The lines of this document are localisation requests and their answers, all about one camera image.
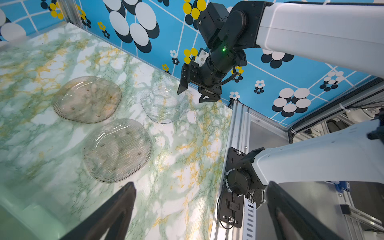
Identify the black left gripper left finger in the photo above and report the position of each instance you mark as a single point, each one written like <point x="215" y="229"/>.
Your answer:
<point x="111" y="220"/>

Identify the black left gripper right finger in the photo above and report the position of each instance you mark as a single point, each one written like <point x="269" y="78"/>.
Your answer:
<point x="291" y="220"/>

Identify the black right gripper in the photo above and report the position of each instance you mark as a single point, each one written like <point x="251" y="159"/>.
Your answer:
<point x="209" y="77"/>

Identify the clear colourless glass plate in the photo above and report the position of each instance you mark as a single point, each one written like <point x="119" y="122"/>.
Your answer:
<point x="162" y="104"/>

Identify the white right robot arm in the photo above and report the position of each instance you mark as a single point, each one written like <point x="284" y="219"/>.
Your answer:
<point x="312" y="60"/>

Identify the mint green plastic bin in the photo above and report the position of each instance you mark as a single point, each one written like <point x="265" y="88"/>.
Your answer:
<point x="20" y="221"/>

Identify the grey clear glass plate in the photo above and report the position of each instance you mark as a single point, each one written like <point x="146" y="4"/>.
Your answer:
<point x="117" y="150"/>

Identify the brownish clear glass plate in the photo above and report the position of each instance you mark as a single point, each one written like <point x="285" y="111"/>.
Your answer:
<point x="87" y="99"/>

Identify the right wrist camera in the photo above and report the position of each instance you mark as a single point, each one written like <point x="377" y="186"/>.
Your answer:
<point x="201" y="57"/>

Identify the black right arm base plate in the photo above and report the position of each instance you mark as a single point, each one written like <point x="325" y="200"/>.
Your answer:
<point x="230" y="206"/>

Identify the aluminium corner post right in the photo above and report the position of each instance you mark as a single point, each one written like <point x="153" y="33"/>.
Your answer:
<point x="70" y="12"/>

